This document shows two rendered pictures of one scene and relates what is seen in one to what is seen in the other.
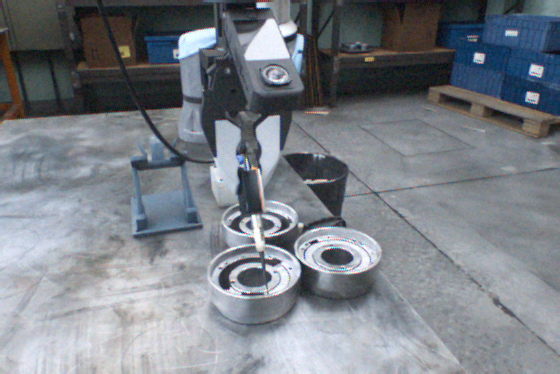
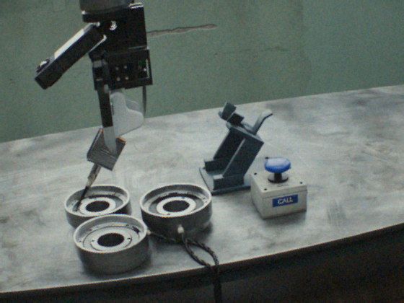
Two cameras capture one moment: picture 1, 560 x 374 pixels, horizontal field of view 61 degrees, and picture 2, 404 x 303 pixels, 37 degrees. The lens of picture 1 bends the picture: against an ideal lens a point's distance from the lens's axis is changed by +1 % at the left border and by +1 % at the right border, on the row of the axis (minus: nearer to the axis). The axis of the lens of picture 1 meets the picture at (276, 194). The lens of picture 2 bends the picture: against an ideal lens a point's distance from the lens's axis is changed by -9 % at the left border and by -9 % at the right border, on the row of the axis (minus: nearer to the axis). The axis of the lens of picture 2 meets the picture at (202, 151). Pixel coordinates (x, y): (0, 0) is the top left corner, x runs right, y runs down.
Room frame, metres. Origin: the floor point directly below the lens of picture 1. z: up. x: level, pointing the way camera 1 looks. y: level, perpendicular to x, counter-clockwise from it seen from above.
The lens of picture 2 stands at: (0.72, -0.80, 1.27)
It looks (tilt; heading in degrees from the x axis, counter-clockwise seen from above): 23 degrees down; 98
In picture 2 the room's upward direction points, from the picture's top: 5 degrees counter-clockwise
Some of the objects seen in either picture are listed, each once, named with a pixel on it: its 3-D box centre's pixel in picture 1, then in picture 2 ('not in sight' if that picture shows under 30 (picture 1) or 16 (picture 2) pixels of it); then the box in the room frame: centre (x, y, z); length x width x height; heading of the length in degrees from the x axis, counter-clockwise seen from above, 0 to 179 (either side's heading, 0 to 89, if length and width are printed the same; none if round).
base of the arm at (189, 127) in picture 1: (210, 112); not in sight; (1.05, 0.15, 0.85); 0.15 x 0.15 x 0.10
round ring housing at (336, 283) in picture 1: (336, 262); (111, 244); (0.48, -0.07, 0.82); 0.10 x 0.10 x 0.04
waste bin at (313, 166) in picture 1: (305, 212); not in sight; (1.76, -0.12, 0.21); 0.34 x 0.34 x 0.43
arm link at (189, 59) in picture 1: (210, 60); not in sight; (1.05, 0.15, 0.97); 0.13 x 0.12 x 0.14; 88
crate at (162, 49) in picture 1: (178, 46); not in sight; (4.10, 0.83, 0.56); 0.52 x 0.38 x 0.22; 104
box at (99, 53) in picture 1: (109, 39); not in sight; (3.92, 1.34, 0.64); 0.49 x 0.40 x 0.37; 112
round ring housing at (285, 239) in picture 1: (260, 229); (176, 211); (0.56, 0.02, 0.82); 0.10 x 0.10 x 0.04
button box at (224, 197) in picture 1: (234, 181); (281, 190); (0.72, 0.07, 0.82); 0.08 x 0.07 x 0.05; 17
